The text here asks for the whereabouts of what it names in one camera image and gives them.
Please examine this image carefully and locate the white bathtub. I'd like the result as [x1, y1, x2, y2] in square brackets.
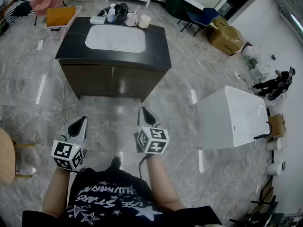
[196, 85, 272, 151]

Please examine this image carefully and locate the person's left forearm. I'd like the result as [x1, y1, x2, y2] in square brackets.
[42, 166, 71, 218]

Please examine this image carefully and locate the black white striped sofa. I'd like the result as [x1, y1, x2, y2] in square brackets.
[4, 0, 36, 23]

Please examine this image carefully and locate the person's black printed shirt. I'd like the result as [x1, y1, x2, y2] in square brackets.
[22, 166, 222, 227]

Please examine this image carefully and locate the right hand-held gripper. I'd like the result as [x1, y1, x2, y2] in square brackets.
[135, 106, 170, 155]

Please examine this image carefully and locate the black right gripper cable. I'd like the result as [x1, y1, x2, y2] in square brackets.
[138, 154, 153, 181]

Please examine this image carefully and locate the dark vanity cabinet black top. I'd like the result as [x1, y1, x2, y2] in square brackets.
[55, 17, 172, 103]

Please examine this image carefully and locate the blue chair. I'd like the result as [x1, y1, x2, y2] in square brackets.
[180, 7, 220, 37]

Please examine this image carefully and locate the white mug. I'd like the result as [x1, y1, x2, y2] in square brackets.
[125, 12, 139, 27]

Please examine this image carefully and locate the white storage bin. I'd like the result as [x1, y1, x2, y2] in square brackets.
[45, 5, 83, 40]

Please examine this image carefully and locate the large cardboard box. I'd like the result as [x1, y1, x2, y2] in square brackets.
[208, 17, 246, 56]

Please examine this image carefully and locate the orange cushion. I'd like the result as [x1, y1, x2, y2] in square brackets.
[46, 6, 76, 27]

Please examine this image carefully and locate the person's right forearm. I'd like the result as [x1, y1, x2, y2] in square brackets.
[143, 154, 185, 212]

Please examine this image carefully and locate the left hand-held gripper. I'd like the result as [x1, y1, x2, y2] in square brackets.
[51, 115, 88, 173]

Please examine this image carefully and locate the black faucet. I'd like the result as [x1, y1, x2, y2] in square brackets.
[116, 2, 130, 25]

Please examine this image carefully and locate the cream mug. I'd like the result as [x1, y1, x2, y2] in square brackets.
[138, 15, 152, 29]

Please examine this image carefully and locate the pale soap dish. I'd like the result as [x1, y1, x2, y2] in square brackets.
[89, 16, 106, 25]

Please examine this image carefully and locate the white spray bottle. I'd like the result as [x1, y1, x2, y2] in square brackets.
[107, 3, 116, 23]

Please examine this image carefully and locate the person's black-clad leg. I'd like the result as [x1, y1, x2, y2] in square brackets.
[110, 156, 123, 172]

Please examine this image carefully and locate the dark green round table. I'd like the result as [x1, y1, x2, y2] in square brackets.
[165, 0, 205, 21]

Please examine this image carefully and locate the round wooden table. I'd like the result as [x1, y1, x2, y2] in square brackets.
[0, 128, 36, 183]

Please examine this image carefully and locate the small cardboard box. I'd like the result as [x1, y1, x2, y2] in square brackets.
[267, 113, 287, 139]

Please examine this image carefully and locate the white floor cable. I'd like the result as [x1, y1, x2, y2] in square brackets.
[52, 65, 70, 120]

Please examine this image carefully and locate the white sink basin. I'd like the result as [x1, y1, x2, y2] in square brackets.
[85, 24, 146, 54]

